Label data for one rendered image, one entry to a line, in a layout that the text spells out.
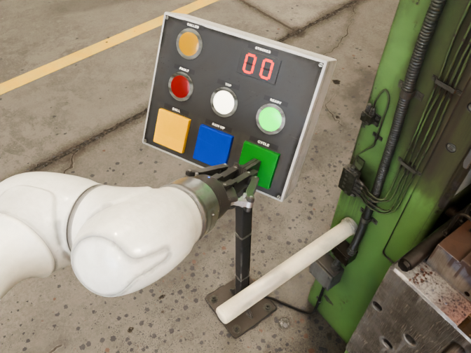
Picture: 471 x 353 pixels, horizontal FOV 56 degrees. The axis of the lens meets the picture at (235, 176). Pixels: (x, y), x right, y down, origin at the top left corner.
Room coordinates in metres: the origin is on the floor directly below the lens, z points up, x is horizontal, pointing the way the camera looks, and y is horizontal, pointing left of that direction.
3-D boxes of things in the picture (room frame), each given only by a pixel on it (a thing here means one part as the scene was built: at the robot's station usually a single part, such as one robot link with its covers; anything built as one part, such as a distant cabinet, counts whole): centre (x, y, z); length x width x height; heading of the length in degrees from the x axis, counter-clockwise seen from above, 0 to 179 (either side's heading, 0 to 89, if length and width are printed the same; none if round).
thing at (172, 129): (0.67, 0.13, 1.01); 0.07 x 0.05 x 0.07; 61
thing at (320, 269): (0.69, -0.30, 0.36); 0.09 x 0.07 x 0.12; 36
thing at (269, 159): (0.57, -0.04, 1.01); 0.07 x 0.05 x 0.07; 61
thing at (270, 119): (0.61, -0.07, 1.09); 0.05 x 0.03 x 0.04; 36
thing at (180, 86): (0.71, 0.11, 1.09); 0.05 x 0.03 x 0.04; 36
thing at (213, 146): (0.62, 0.04, 1.01); 0.07 x 0.05 x 0.07; 61
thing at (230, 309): (0.55, -0.14, 0.62); 0.44 x 0.05 x 0.05; 126
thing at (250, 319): (0.73, -0.02, 0.05); 0.22 x 0.22 x 0.09; 36
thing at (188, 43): (0.74, 0.09, 1.16); 0.05 x 0.03 x 0.04; 36
